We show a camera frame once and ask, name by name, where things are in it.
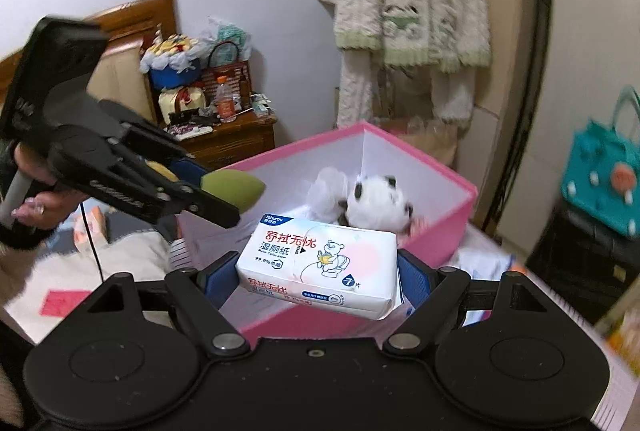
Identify blue white mask packet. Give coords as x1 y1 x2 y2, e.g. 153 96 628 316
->
452 246 511 282

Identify black clothes rack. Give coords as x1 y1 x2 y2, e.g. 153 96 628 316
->
477 0 558 242

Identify black cable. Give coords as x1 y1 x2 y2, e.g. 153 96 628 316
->
80 204 106 284

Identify black suitcase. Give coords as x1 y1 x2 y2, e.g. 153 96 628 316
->
527 206 640 327

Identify teal tote bag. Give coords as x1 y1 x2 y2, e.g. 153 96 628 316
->
560 86 640 239

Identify tan wardrobe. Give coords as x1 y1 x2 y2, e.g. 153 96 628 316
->
450 0 546 172

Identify panda plush toy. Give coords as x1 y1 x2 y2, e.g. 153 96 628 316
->
337 174 416 232

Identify striped tablecloth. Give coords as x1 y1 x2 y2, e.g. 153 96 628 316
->
167 226 640 431

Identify white wet wipes pack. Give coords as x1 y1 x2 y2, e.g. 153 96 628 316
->
235 214 401 321

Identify person's left hand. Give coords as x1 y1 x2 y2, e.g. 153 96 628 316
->
10 144 89 232

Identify white printed blanket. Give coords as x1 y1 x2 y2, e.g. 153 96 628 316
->
0 206 186 347

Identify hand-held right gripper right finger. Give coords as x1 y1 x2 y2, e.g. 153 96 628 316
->
382 248 551 357

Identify fluffy white pajama pants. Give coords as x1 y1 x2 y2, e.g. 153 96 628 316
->
336 51 476 132

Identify white mesh bath puff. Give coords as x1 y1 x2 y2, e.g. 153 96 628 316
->
306 167 351 217

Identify beige wardrobe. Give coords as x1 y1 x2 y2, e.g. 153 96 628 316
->
500 0 640 232

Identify green makeup sponge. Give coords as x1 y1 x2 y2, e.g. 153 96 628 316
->
200 168 267 214

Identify pink storage box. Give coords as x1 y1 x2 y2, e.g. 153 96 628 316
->
177 121 478 347

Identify orange label plastic bottle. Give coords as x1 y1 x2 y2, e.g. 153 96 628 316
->
215 76 237 123

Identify brown woven handbag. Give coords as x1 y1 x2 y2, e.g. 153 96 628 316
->
200 41 253 112

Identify teal tissue pack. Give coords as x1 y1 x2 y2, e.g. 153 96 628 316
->
200 16 251 62

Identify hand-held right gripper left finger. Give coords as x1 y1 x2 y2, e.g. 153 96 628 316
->
92 251 251 357

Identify wooden nightstand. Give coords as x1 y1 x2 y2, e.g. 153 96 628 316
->
162 111 278 172

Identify wooden bed headboard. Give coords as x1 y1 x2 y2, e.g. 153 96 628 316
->
0 0 178 132

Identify yellow plush toy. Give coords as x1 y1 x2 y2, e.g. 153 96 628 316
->
147 161 178 184

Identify cream gift box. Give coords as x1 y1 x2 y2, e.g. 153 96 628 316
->
159 84 208 124

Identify patterned notebook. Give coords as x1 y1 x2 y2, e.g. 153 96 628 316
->
167 124 213 137

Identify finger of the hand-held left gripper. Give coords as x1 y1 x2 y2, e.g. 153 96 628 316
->
87 160 242 230
99 99 213 187

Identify person's left forearm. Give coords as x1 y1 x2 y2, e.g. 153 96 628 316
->
0 223 51 312

